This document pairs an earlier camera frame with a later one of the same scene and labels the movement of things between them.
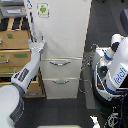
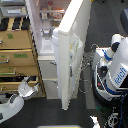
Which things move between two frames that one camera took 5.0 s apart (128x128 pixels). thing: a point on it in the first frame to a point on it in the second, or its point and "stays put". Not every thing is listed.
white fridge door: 62,24 to 69,39
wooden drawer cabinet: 15,53 stays put
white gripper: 36,47 to 24,90
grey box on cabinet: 13,10 stays put
